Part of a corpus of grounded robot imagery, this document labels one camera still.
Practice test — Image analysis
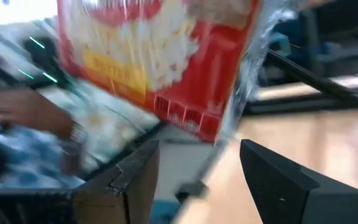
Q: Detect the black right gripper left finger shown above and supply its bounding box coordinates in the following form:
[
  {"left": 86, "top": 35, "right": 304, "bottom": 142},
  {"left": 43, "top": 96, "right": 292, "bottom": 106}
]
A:
[{"left": 0, "top": 139, "right": 160, "bottom": 224}]

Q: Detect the blue tag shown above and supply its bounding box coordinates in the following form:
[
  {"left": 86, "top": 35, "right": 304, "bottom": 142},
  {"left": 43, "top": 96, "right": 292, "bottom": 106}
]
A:
[{"left": 149, "top": 198, "right": 180, "bottom": 224}]

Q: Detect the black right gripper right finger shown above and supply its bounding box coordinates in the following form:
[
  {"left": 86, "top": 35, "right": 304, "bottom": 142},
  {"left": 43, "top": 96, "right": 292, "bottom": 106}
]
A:
[{"left": 239, "top": 139, "right": 358, "bottom": 224}]

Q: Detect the person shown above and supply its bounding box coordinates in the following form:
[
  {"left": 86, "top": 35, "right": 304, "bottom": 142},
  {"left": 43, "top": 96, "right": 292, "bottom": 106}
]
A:
[{"left": 0, "top": 71, "right": 88, "bottom": 190}]

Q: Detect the red popcorn bag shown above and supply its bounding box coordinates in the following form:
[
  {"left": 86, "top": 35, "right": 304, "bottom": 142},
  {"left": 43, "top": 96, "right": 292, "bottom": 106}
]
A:
[{"left": 56, "top": 0, "right": 296, "bottom": 144}]

